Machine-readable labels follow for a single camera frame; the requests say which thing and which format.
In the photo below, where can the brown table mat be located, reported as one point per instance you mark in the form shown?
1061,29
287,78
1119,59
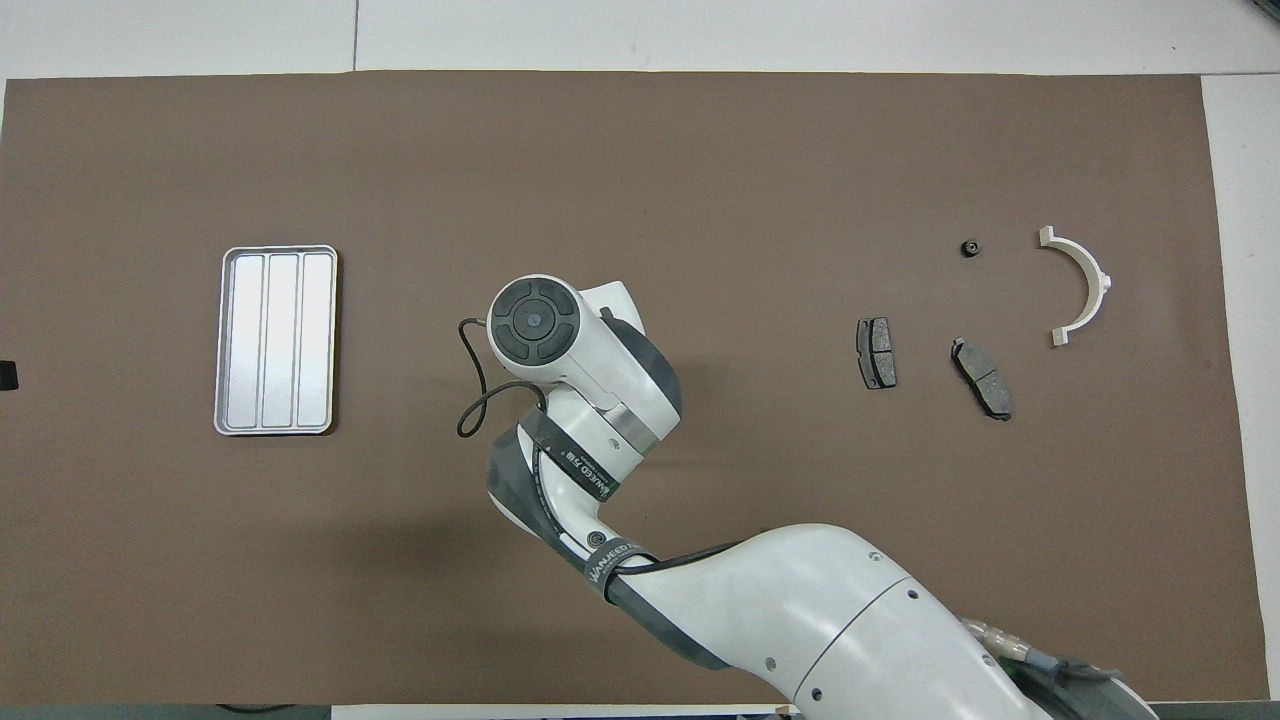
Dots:
700,150

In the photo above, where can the silver metal tray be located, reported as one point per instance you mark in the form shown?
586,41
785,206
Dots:
280,340

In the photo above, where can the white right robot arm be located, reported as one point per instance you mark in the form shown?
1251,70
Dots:
800,610

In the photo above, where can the white semicircular bracket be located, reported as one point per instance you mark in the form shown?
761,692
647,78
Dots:
1101,285

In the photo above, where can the long grey brake pad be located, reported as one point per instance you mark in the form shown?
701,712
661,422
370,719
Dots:
982,378

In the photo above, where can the short grey brake pad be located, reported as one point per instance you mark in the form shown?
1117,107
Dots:
877,352

